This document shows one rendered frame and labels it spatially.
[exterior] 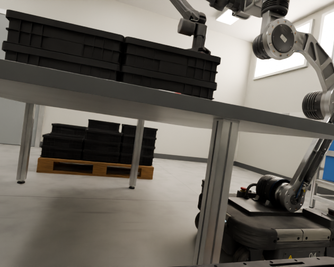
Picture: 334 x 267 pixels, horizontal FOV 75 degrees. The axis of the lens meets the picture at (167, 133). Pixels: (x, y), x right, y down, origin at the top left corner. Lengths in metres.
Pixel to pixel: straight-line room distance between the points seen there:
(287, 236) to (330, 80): 0.86
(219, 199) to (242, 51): 4.82
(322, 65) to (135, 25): 3.63
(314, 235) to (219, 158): 0.72
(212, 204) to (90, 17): 4.16
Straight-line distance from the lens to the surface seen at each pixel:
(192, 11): 1.12
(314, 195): 2.78
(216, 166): 0.69
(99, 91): 0.54
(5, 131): 4.40
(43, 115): 4.23
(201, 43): 1.01
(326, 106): 1.48
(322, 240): 1.33
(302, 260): 0.31
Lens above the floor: 0.61
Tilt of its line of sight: 1 degrees down
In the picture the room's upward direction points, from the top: 8 degrees clockwise
